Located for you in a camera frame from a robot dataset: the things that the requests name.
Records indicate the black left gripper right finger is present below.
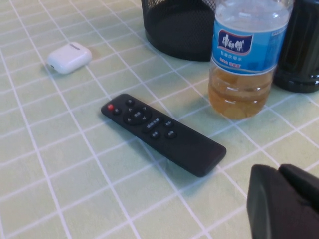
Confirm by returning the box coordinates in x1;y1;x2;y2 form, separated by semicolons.
278;163;319;212

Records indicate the white earbuds case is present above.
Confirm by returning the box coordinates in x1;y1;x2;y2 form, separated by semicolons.
46;42;93;75

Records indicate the black remote control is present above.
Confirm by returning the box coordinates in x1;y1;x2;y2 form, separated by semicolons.
101;93;227;178

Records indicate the green checkered tablecloth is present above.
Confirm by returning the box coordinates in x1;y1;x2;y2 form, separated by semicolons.
0;0;319;239

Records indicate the dark-blue-capped bottle dark liquid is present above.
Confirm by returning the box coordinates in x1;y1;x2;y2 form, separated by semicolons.
273;0;319;94

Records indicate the light-blue-capped bottle yellow liquid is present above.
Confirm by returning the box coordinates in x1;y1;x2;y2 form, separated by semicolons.
208;0;294;120

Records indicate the black mesh wastebasket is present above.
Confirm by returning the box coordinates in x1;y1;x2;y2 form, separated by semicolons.
141;0;218;62

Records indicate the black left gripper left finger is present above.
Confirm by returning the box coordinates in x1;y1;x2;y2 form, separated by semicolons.
246;164;319;239

